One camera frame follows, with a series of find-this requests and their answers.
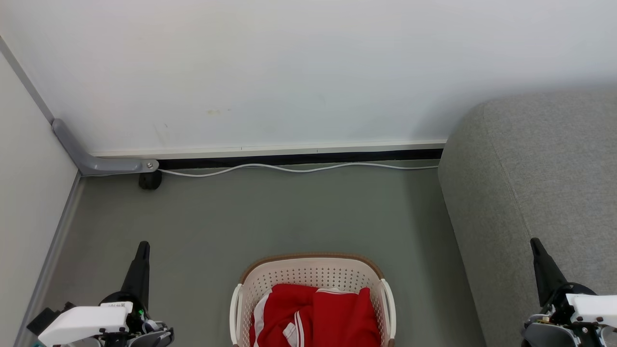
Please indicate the grey fabric sofa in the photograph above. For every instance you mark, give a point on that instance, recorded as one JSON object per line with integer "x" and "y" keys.
{"x": 530, "y": 168}

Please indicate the cream perforated plastic laundry basket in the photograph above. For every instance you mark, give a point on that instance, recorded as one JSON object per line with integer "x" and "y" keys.
{"x": 313, "y": 271}

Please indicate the red trousers with white stripe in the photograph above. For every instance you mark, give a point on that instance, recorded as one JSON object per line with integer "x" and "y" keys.
{"x": 347, "y": 318}

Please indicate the grey metal support bracket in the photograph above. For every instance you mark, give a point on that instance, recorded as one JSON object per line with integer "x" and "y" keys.
{"x": 106, "y": 166}

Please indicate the black caster wheel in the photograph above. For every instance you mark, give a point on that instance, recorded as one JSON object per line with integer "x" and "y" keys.
{"x": 150, "y": 181}

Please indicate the red jacket with white lining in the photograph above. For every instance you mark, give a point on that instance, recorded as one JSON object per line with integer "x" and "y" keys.
{"x": 277, "y": 313}

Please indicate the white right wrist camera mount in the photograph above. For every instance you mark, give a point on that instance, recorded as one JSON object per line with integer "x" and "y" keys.
{"x": 595, "y": 308}

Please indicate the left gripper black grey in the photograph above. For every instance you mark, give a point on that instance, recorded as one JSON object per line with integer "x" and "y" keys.
{"x": 149, "y": 335}

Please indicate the black baseboard strip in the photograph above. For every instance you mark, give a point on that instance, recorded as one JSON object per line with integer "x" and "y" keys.
{"x": 337, "y": 157}

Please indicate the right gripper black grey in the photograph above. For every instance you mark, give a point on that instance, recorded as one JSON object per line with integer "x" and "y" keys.
{"x": 552, "y": 333}

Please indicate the white baseboard trim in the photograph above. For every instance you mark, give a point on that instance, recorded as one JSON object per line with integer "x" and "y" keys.
{"x": 289, "y": 150}

